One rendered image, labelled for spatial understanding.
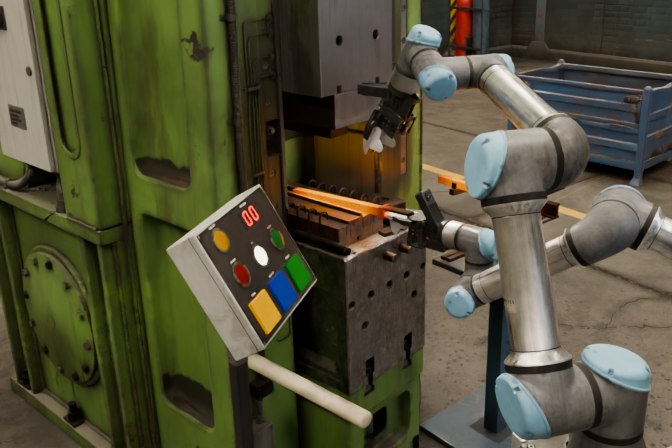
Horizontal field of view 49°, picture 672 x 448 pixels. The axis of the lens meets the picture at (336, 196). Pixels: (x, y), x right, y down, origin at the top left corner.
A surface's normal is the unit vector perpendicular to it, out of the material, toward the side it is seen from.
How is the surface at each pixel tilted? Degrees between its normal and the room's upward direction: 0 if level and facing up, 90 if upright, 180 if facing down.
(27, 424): 0
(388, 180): 90
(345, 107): 90
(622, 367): 8
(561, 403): 66
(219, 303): 90
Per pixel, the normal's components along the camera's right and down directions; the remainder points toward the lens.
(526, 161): 0.22, -0.11
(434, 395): -0.03, -0.94
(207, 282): -0.30, 0.32
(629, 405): 0.22, 0.29
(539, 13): -0.80, 0.22
